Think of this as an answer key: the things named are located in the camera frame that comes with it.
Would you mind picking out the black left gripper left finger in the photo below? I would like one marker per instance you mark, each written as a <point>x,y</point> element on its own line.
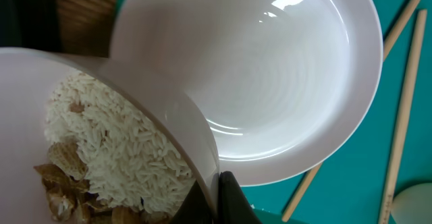
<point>194,209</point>

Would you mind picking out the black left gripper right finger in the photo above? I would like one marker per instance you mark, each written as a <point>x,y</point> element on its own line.
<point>233,207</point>

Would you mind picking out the rice and food scraps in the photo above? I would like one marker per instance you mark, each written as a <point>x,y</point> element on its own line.
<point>113,151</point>

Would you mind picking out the right wooden chopstick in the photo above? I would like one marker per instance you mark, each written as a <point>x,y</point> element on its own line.
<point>403,117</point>

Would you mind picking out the wooden chopstick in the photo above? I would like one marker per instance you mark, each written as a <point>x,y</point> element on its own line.
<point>399,25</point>
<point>403,117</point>

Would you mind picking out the small white upturned cup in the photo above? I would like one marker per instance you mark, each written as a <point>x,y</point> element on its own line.
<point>413,205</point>

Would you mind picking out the left wooden chopstick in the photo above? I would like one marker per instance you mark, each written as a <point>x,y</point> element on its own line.
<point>399,25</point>

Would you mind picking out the black rectangular tray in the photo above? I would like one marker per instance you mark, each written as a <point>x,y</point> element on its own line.
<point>32,24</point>

